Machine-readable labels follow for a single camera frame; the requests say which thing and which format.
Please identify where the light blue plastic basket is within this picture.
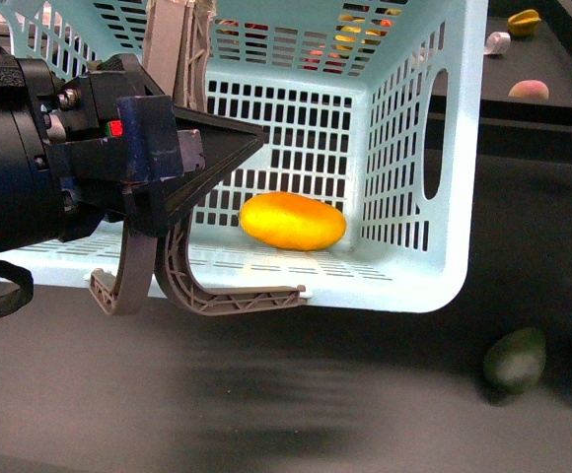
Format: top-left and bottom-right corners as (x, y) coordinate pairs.
(0, 1), (487, 317)

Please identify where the green avocado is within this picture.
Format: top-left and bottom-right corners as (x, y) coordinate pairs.
(482, 327), (546, 395)

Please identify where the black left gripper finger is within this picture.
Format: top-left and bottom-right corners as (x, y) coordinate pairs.
(165, 106), (264, 227)

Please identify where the black strap cable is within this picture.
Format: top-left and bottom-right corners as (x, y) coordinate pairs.
(0, 259), (35, 324)

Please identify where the black fruit tray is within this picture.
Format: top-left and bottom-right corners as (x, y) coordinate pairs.
(480, 1), (572, 127)

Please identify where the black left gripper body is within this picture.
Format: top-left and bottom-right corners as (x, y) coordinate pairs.
(29, 52), (177, 243)

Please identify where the yellow starfruit far right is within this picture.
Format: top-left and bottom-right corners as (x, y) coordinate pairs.
(507, 9), (541, 37)

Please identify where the yellow mango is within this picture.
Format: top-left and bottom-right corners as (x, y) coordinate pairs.
(239, 192), (347, 251)

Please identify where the pink peach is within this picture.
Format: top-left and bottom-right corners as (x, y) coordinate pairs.
(508, 80), (549, 101)

